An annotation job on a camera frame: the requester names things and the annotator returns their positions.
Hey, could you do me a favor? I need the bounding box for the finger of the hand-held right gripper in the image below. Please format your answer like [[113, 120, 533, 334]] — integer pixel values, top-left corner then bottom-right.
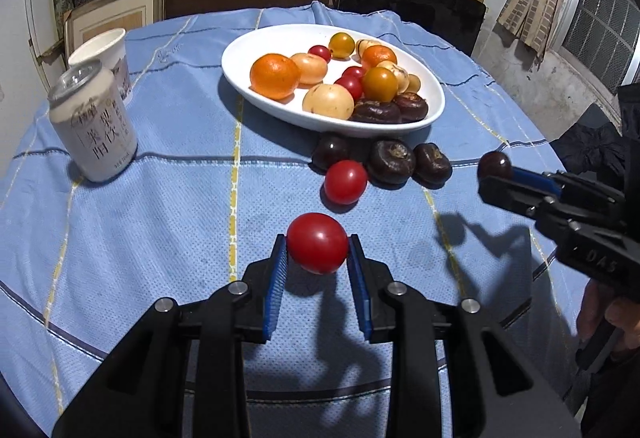
[[507, 167, 626, 206], [477, 175, 578, 231]]

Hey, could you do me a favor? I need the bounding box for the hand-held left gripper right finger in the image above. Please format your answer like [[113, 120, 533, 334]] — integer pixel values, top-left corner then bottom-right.
[[347, 234, 583, 438]]

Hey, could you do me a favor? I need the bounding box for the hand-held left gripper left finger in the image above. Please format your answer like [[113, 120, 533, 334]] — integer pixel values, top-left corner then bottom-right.
[[52, 234, 288, 438]]

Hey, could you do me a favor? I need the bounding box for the dark brown water chestnut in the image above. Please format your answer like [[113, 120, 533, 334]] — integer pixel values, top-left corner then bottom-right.
[[367, 138, 417, 185], [412, 143, 453, 185], [350, 99, 402, 125], [392, 93, 430, 122]]

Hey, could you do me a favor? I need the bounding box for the yellow orange tomato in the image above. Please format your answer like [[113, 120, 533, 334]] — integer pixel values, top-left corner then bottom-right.
[[328, 32, 357, 59], [361, 66, 399, 102]]

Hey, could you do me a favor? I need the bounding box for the speckled yellow pear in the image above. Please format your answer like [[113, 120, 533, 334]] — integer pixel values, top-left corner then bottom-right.
[[302, 83, 355, 121]]

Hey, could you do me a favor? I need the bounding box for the large orange mandarin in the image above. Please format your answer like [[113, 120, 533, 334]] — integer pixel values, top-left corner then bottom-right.
[[249, 53, 302, 100]]

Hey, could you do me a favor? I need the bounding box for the peach coloured round fruit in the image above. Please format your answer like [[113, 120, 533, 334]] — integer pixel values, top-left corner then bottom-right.
[[291, 52, 329, 86]]

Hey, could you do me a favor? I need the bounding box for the white oval plate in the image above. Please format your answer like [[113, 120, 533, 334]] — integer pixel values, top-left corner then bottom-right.
[[221, 23, 446, 138]]

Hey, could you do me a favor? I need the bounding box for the person's right forearm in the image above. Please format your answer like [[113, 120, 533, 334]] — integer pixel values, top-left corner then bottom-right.
[[570, 353, 640, 438]]

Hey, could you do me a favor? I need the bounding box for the person's right hand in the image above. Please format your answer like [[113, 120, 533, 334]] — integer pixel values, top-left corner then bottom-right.
[[575, 277, 640, 361]]

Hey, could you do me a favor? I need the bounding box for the black cloth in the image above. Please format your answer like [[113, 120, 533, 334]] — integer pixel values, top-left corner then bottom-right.
[[550, 103, 625, 184]]

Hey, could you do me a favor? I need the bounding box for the blue checked tablecloth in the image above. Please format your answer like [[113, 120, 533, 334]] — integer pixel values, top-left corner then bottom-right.
[[0, 1, 596, 438]]

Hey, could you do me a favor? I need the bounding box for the pale yellow round fruit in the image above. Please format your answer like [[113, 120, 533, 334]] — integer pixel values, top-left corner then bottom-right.
[[376, 60, 412, 94]]

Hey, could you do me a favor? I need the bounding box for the small orange mandarin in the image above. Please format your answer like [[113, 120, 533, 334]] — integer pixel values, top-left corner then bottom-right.
[[361, 45, 398, 72]]

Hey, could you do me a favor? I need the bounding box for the metal grille window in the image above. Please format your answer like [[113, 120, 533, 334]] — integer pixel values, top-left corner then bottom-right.
[[555, 0, 640, 94]]

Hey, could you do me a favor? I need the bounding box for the pale orange round fruit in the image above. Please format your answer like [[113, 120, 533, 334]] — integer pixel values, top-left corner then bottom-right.
[[354, 39, 383, 59]]

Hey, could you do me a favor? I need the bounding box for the white drink can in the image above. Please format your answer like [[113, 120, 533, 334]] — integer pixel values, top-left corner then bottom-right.
[[47, 60, 138, 183]]

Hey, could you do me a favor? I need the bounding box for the white paper cup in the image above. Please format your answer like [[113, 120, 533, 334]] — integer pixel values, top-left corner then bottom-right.
[[67, 28, 132, 106]]

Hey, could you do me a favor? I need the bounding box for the beige framed cardboard box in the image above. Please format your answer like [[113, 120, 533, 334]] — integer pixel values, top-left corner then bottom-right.
[[62, 0, 166, 54]]

